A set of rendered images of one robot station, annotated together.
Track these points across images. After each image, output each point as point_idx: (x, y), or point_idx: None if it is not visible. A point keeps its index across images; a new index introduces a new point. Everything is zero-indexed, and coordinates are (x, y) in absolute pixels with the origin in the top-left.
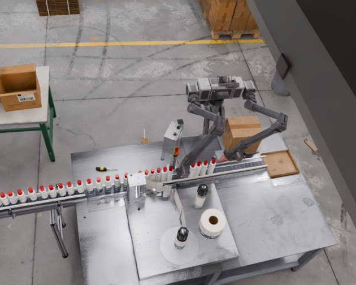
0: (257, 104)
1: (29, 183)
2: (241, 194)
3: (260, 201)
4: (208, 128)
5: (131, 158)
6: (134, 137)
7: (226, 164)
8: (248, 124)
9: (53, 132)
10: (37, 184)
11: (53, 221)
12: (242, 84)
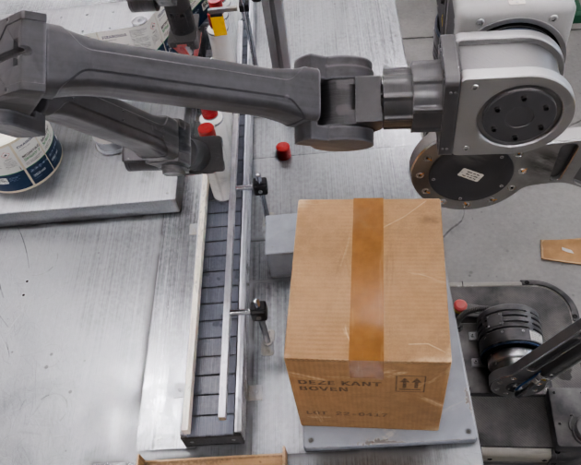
0: (348, 133)
1: (423, 26)
2: (110, 301)
3: (50, 371)
4: (567, 357)
5: (343, 19)
6: None
7: (266, 281)
8: (378, 291)
9: None
10: (420, 36)
11: None
12: (483, 3)
